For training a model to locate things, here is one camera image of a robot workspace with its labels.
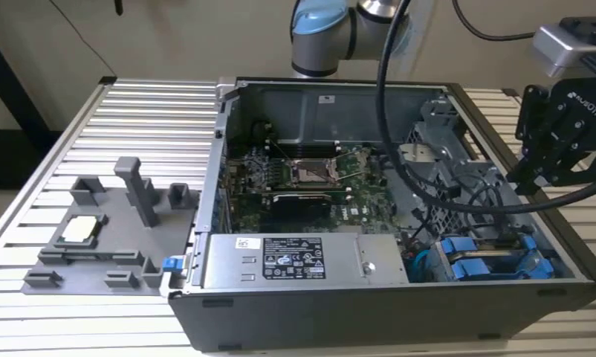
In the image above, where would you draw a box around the silver CPU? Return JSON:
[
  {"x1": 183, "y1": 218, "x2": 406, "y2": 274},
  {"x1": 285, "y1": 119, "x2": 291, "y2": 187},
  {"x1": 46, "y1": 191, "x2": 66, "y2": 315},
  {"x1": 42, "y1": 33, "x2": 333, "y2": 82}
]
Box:
[{"x1": 59, "y1": 216, "x2": 101, "y2": 241}]

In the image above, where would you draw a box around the black disk wire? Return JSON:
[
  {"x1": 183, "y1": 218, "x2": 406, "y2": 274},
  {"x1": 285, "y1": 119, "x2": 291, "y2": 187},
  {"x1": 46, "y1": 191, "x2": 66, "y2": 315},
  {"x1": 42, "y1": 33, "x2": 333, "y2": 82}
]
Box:
[
  {"x1": 446, "y1": 163, "x2": 530, "y2": 239},
  {"x1": 467, "y1": 184, "x2": 509, "y2": 241}
]

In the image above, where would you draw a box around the silver power supply unit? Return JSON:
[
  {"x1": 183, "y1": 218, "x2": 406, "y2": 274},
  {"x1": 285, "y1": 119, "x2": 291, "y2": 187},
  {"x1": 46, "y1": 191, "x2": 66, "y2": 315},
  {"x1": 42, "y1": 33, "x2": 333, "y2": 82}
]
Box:
[{"x1": 199, "y1": 233, "x2": 410, "y2": 289}]

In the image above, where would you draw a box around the blue disk bay bracket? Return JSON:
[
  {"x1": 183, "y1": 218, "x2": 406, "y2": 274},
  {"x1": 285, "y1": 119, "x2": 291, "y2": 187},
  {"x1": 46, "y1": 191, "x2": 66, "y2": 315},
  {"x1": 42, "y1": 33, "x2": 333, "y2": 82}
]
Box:
[{"x1": 450, "y1": 259, "x2": 490, "y2": 280}]

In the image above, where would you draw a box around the grey metal disk bay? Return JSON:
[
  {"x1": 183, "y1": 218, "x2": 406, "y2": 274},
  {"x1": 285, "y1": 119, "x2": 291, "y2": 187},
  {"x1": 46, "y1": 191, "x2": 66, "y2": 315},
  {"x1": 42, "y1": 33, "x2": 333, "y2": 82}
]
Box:
[{"x1": 433, "y1": 222, "x2": 575, "y2": 283}]

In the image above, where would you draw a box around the thin wire locking lever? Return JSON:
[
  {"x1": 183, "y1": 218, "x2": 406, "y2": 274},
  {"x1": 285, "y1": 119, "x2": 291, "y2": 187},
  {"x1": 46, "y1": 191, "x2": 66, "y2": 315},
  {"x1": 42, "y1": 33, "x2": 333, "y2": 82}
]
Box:
[{"x1": 269, "y1": 138, "x2": 291, "y2": 164}]

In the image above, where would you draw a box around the CPU socket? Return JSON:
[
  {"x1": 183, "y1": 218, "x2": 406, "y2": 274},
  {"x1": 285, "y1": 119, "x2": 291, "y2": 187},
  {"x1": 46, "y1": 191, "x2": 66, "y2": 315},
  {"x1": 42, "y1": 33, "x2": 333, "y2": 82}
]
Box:
[{"x1": 285, "y1": 158, "x2": 341, "y2": 186}]

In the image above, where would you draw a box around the blue data wire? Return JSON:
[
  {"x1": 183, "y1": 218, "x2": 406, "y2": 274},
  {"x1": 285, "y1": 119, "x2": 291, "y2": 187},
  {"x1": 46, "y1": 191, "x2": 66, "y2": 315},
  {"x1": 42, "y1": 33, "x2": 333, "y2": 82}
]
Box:
[{"x1": 406, "y1": 248, "x2": 431, "y2": 281}]

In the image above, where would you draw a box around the dark grey PC case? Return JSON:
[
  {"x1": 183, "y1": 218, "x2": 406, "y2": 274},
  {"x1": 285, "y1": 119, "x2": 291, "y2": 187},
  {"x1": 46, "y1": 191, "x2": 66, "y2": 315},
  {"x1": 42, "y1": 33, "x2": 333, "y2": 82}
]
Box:
[{"x1": 167, "y1": 76, "x2": 596, "y2": 353}]

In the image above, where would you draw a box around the black desk frame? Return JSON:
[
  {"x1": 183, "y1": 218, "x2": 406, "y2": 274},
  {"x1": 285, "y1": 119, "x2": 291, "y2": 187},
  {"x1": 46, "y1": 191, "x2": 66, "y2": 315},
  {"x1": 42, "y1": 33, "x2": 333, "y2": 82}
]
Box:
[{"x1": 0, "y1": 20, "x2": 63, "y2": 190}]

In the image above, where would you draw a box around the grey parts rack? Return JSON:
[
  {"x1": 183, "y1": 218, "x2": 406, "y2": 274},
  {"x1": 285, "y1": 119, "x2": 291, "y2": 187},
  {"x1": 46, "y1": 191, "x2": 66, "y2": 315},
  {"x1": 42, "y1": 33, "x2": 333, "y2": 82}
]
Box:
[{"x1": 22, "y1": 155, "x2": 202, "y2": 297}]

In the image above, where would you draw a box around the green motherboard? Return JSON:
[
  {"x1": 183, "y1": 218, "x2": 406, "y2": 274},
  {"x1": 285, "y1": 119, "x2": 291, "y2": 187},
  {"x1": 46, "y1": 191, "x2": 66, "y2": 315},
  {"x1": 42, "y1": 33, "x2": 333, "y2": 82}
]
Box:
[{"x1": 225, "y1": 143, "x2": 427, "y2": 234}]

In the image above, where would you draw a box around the thick black arm hose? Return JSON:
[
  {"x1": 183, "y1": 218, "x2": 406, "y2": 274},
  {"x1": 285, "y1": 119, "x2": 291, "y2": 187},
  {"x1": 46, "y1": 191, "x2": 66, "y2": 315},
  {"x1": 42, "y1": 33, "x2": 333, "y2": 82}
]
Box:
[{"x1": 377, "y1": 0, "x2": 596, "y2": 216}]

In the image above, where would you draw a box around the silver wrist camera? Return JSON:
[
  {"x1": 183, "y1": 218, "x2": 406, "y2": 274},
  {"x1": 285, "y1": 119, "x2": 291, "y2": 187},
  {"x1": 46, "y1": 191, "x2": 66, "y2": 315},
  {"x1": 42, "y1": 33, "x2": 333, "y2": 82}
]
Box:
[{"x1": 531, "y1": 16, "x2": 596, "y2": 78}]

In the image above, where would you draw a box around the black graphics card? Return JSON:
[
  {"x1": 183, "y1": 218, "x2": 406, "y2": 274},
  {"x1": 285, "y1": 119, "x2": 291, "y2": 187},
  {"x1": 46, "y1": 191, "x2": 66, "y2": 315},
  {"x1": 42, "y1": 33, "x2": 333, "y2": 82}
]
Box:
[{"x1": 265, "y1": 191, "x2": 349, "y2": 225}]

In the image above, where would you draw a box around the metal socket cover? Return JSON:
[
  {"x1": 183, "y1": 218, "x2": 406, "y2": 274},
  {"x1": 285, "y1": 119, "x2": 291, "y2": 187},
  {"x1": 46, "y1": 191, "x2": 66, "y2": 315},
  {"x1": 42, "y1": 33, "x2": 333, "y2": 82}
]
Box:
[{"x1": 327, "y1": 146, "x2": 373, "y2": 184}]

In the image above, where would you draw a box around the grey metal drive cage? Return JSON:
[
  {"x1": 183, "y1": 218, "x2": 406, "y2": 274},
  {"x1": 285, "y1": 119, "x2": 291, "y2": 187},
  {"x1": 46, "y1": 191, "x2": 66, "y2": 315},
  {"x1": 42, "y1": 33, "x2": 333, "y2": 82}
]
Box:
[{"x1": 397, "y1": 99, "x2": 501, "y2": 179}]

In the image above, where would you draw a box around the thin black wall cable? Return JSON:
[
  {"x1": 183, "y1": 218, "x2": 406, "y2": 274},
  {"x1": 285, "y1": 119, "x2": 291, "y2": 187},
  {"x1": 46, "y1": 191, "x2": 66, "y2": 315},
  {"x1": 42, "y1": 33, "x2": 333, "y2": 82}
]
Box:
[{"x1": 47, "y1": 0, "x2": 118, "y2": 75}]

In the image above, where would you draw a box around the black RAM slot bank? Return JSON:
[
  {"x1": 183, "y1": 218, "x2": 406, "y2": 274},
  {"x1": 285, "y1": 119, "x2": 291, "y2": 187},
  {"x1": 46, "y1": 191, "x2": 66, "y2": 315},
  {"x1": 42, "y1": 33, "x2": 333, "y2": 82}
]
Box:
[{"x1": 275, "y1": 139, "x2": 343, "y2": 156}]

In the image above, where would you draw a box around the hard disk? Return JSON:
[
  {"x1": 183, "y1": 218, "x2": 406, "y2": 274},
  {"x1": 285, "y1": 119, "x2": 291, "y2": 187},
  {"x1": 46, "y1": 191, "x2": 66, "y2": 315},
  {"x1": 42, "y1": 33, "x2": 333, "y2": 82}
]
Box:
[{"x1": 435, "y1": 234, "x2": 555, "y2": 282}]

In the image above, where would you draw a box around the thin black camera cable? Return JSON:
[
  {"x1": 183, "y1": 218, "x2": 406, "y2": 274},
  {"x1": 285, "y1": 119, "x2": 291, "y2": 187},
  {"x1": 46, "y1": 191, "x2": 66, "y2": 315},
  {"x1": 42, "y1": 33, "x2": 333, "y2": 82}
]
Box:
[{"x1": 450, "y1": 0, "x2": 537, "y2": 42}]

